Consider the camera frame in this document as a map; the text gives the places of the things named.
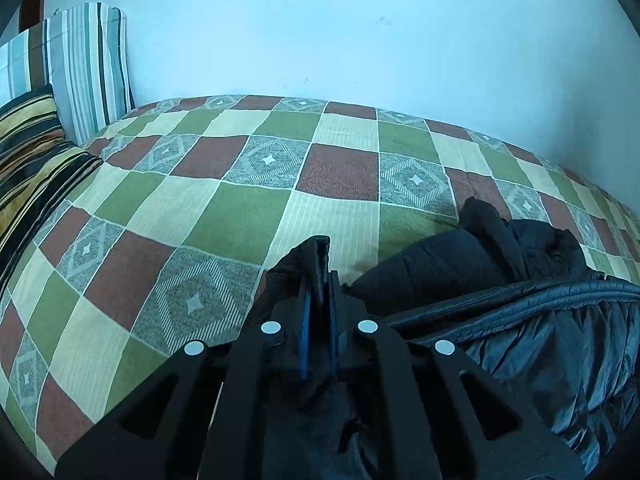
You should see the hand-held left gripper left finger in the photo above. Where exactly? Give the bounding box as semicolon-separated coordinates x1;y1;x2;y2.
54;280;313;480

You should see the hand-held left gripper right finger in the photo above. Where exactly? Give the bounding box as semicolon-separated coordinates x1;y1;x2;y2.
327;270;586;480

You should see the black puffer jacket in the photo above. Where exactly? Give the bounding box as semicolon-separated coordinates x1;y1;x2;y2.
262;197;640;480

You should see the checkered bed blanket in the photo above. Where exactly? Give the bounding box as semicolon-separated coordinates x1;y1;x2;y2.
0;94;640;476

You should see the yellow black striped pillow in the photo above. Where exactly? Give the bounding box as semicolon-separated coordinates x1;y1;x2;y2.
0;84;103;291

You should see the striped padded headboard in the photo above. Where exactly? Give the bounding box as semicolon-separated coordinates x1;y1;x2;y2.
0;2;136;146

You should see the brown wooden door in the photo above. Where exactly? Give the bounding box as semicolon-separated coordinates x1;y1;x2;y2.
19;0;49;31

